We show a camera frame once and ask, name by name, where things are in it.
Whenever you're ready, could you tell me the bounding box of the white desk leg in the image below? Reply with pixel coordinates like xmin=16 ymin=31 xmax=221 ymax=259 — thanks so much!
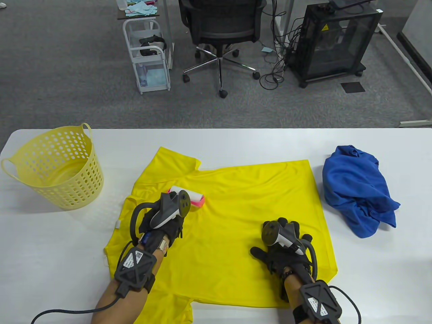
xmin=162 ymin=0 xmax=176 ymax=70
xmin=274 ymin=0 xmax=294 ymax=56

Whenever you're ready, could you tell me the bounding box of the person's left hand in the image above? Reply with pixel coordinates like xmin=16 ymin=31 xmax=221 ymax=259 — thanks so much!
xmin=138 ymin=192 xmax=184 ymax=257

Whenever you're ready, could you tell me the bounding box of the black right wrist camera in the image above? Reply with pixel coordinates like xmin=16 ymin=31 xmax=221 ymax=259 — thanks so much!
xmin=292 ymin=281 xmax=343 ymax=324

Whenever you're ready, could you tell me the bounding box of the pile of light blue cloths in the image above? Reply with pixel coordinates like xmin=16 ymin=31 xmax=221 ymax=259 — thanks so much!
xmin=125 ymin=0 xmax=159 ymax=17

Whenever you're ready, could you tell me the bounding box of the black floor plate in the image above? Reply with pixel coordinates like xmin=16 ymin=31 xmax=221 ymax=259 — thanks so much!
xmin=340 ymin=82 xmax=366 ymax=93

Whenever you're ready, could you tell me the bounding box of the blue t-shirt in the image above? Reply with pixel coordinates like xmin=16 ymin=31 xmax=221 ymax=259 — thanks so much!
xmin=322 ymin=145 xmax=401 ymax=238

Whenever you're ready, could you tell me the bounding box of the grey left hand controller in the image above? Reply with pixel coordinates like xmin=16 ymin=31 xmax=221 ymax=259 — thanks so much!
xmin=130 ymin=190 xmax=192 ymax=248

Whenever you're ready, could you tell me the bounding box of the black cabinet on wheels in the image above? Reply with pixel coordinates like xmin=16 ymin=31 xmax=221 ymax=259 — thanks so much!
xmin=287 ymin=3 xmax=383 ymax=89

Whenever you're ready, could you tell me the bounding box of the yellow t-shirt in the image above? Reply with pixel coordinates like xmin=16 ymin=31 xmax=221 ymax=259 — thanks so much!
xmin=104 ymin=147 xmax=338 ymax=324

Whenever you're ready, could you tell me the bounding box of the white rolling cart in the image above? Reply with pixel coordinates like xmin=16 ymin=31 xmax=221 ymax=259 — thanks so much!
xmin=122 ymin=19 xmax=171 ymax=95

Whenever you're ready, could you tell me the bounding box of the person's right hand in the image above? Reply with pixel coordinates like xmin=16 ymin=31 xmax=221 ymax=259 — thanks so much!
xmin=250 ymin=218 xmax=313 ymax=279

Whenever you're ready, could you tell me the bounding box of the tangle of black cables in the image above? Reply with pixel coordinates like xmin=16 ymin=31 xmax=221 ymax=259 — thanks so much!
xmin=260 ymin=0 xmax=304 ymax=91

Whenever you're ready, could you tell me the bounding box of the black headset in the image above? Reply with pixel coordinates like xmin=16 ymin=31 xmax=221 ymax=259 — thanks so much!
xmin=139 ymin=35 xmax=167 ymax=56

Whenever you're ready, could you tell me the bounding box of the light blue packet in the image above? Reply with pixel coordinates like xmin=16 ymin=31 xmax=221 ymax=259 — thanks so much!
xmin=140 ymin=69 xmax=167 ymax=86

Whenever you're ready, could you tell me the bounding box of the person's left forearm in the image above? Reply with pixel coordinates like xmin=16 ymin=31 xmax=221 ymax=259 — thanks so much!
xmin=91 ymin=248 xmax=166 ymax=324

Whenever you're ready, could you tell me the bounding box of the pink lint roller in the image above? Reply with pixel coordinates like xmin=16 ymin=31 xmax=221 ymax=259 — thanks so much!
xmin=168 ymin=186 xmax=206 ymax=210

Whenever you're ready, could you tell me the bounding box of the black office chair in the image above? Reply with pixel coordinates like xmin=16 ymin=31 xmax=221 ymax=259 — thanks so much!
xmin=178 ymin=0 xmax=267 ymax=99

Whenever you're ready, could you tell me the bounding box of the yellow perforated plastic basket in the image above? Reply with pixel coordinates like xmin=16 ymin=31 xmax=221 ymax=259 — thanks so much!
xmin=1 ymin=123 xmax=104 ymax=210

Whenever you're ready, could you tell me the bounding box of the white desk frame rail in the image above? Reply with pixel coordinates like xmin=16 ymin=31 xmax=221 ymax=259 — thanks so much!
xmin=376 ymin=23 xmax=432 ymax=97

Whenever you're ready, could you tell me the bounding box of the person's right forearm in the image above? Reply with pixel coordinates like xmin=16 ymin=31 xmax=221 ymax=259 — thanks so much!
xmin=283 ymin=272 xmax=334 ymax=324

